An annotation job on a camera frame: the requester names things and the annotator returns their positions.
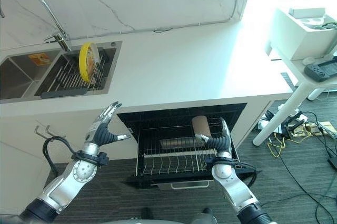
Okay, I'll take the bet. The white cup tray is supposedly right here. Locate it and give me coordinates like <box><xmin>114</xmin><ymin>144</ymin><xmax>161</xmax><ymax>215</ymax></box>
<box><xmin>300</xmin><ymin>17</ymin><xmax>328</xmax><ymax>28</ymax></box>

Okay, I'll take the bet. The black floor cable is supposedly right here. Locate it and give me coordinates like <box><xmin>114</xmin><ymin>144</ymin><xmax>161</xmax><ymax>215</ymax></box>
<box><xmin>273</xmin><ymin>110</ymin><xmax>337</xmax><ymax>224</ymax></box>

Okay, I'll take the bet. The grey flat carton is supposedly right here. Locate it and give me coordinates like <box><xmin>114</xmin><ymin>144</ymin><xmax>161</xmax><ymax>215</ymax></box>
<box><xmin>288</xmin><ymin>7</ymin><xmax>326</xmax><ymax>19</ymax></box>

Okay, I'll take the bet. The white table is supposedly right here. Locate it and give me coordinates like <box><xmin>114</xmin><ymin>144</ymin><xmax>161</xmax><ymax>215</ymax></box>
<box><xmin>252</xmin><ymin>49</ymin><xmax>337</xmax><ymax>146</ymax></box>

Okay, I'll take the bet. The white power strip cable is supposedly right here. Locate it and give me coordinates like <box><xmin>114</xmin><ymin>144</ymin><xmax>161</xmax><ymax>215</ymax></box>
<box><xmin>118</xmin><ymin>0</ymin><xmax>240</xmax><ymax>34</ymax></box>

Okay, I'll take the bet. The chrome gooseneck faucet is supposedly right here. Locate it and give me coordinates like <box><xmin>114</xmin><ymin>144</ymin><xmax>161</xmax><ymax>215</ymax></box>
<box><xmin>0</xmin><ymin>0</ymin><xmax>73</xmax><ymax>53</ymax></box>

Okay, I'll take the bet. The brown cup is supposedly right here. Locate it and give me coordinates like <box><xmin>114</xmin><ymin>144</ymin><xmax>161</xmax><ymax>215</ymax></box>
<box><xmin>191</xmin><ymin>115</ymin><xmax>212</xmax><ymax>140</ymax></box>

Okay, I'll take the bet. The white kitchen cabinet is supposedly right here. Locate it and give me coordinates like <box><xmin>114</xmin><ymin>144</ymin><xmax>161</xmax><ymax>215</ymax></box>
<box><xmin>0</xmin><ymin>93</ymin><xmax>294</xmax><ymax>196</ymax></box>

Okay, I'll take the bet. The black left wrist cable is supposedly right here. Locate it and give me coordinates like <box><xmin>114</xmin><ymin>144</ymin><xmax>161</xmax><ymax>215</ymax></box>
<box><xmin>43</xmin><ymin>136</ymin><xmax>77</xmax><ymax>178</ymax></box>

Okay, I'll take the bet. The yellow floor cable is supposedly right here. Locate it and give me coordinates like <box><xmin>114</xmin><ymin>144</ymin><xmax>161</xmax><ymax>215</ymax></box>
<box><xmin>266</xmin><ymin>123</ymin><xmax>321</xmax><ymax>159</ymax></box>

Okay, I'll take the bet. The black dish drying rack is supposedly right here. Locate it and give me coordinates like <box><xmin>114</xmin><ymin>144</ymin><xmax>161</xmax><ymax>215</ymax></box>
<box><xmin>35</xmin><ymin>47</ymin><xmax>110</xmax><ymax>99</ymax></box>

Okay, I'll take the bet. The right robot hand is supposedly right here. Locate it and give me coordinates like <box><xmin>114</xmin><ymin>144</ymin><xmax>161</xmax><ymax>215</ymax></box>
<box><xmin>195</xmin><ymin>117</ymin><xmax>233</xmax><ymax>159</ymax></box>

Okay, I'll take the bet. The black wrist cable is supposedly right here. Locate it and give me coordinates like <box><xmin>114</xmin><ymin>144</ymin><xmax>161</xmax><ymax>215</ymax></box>
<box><xmin>43</xmin><ymin>136</ymin><xmax>77</xmax><ymax>178</ymax></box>
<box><xmin>235</xmin><ymin>162</ymin><xmax>258</xmax><ymax>183</ymax></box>

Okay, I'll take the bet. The stainless steel sink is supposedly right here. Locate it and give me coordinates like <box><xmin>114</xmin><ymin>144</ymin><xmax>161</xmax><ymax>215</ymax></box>
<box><xmin>0</xmin><ymin>40</ymin><xmax>123</xmax><ymax>101</ymax></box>

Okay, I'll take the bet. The black handheld game console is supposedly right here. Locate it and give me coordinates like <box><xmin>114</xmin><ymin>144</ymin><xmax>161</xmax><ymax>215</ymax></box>
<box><xmin>303</xmin><ymin>60</ymin><xmax>337</xmax><ymax>83</ymax></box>

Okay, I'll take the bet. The white storage box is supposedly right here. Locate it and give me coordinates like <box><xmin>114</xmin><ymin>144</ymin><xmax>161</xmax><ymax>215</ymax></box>
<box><xmin>268</xmin><ymin>6</ymin><xmax>337</xmax><ymax>61</ymax></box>

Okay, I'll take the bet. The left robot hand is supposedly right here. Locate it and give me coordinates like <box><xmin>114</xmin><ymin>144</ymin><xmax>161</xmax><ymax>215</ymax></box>
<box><xmin>84</xmin><ymin>101</ymin><xmax>131</xmax><ymax>154</ymax></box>

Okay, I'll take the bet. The silver dishwasher door handle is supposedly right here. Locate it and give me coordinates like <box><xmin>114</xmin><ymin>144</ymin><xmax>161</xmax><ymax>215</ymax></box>
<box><xmin>170</xmin><ymin>180</ymin><xmax>212</xmax><ymax>190</ymax></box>

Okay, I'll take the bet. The black floor stand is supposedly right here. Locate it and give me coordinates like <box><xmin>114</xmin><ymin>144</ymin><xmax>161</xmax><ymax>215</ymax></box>
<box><xmin>283</xmin><ymin>113</ymin><xmax>306</xmax><ymax>138</ymax></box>

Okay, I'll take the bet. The black built-in dishwasher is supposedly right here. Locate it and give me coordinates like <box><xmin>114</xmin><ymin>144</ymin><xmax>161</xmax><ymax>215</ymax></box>
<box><xmin>116</xmin><ymin>103</ymin><xmax>263</xmax><ymax>190</ymax></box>

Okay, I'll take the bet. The brown cardboard piece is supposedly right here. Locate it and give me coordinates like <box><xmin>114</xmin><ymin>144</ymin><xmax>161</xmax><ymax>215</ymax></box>
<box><xmin>289</xmin><ymin>120</ymin><xmax>334</xmax><ymax>137</ymax></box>

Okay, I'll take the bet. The wire dishwasher rack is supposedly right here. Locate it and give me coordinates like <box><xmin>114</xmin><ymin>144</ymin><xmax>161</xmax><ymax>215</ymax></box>
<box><xmin>135</xmin><ymin>118</ymin><xmax>241</xmax><ymax>178</ymax></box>

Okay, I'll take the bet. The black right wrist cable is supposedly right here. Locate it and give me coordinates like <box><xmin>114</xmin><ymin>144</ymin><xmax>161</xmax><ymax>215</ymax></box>
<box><xmin>235</xmin><ymin>162</ymin><xmax>258</xmax><ymax>183</ymax></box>

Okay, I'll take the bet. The grey robot body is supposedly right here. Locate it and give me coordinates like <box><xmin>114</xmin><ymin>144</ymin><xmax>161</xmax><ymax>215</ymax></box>
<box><xmin>125</xmin><ymin>213</ymin><xmax>214</xmax><ymax>224</ymax></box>

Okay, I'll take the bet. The yellow plate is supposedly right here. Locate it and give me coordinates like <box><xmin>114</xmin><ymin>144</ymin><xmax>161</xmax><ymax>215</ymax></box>
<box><xmin>79</xmin><ymin>42</ymin><xmax>101</xmax><ymax>83</ymax></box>

